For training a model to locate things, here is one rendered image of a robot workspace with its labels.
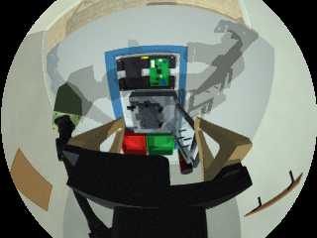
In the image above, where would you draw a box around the red open box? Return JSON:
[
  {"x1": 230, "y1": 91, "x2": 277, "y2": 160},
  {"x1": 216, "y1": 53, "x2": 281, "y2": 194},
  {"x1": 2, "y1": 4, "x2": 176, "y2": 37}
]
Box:
[{"x1": 122, "y1": 130, "x2": 148, "y2": 155}]

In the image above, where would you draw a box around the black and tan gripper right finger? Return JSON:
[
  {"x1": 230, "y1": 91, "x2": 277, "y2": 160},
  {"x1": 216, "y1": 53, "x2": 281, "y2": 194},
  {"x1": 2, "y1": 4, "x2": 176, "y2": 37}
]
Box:
[{"x1": 194, "y1": 117, "x2": 253, "y2": 181}]

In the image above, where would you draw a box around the green bin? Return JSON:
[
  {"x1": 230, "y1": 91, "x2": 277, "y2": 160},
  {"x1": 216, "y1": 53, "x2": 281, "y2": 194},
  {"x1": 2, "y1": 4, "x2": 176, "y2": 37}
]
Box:
[{"x1": 146, "y1": 133, "x2": 174, "y2": 156}]

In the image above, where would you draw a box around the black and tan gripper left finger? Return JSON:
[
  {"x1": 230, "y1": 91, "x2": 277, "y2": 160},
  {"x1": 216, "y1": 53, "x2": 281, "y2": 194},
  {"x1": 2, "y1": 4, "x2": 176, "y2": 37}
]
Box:
[{"x1": 67, "y1": 117, "x2": 125, "y2": 154}]

